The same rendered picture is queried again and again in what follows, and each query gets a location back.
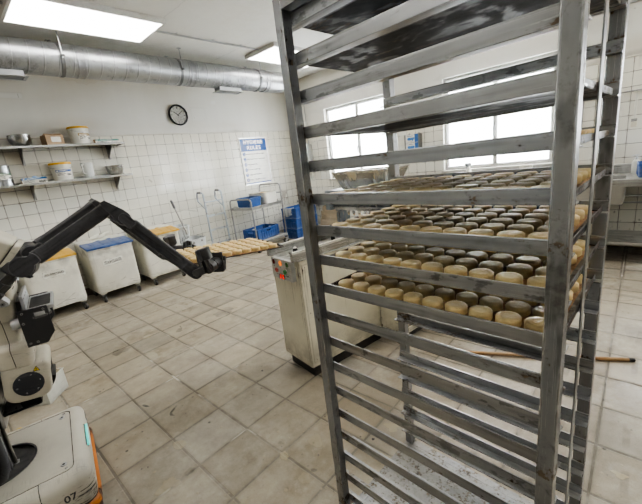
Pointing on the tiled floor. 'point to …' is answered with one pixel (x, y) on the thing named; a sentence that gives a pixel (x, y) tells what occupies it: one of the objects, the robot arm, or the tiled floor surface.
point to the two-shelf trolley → (263, 214)
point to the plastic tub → (55, 388)
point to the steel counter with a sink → (622, 177)
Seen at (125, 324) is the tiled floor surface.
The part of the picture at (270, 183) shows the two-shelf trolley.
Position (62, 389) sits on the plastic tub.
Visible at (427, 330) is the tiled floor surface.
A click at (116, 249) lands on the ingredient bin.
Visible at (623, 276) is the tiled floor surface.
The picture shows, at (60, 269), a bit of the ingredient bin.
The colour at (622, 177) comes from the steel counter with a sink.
